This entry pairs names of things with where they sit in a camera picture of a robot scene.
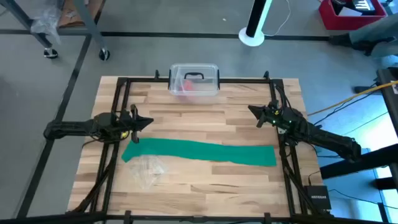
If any yellow cable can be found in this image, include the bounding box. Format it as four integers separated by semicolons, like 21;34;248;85
307;80;398;116

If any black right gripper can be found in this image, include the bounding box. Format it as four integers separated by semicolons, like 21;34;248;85
248;100;292;128

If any orange bandage roll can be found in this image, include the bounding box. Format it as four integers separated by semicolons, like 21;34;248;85
182;79;196;93

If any white paper sheet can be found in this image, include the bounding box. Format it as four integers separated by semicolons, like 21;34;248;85
337;6;363;17

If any clear plastic storage box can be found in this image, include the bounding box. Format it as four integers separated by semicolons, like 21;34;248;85
169;63;220;97

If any black Netgear network switch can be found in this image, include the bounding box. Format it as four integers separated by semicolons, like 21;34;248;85
303;185;332;211

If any black device with white keys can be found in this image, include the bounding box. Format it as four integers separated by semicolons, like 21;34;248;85
349;0;377;13

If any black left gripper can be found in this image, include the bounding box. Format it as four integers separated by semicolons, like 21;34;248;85
115;104;155;144

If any brown cardboard sheet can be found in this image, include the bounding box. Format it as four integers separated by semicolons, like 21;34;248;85
57;0;105;28

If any crumpled clear plastic wrap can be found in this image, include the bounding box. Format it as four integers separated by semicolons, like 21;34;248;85
30;4;63;44

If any green elastic bandage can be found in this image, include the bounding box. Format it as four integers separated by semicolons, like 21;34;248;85
121;138;277;167

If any red plastic crate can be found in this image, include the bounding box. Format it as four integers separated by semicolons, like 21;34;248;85
318;0;388;31

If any white floor cable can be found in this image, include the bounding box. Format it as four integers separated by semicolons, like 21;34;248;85
263;0;292;37

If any grey metal rolling cart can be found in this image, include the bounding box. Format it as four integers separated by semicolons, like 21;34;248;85
0;0;111;62

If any black metal table frame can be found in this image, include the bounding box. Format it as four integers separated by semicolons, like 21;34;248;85
67;70;335;224

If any black metal beam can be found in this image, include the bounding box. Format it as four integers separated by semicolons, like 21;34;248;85
320;144;398;180

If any clear plastic bag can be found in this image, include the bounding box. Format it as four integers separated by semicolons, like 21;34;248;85
129;154;170;190

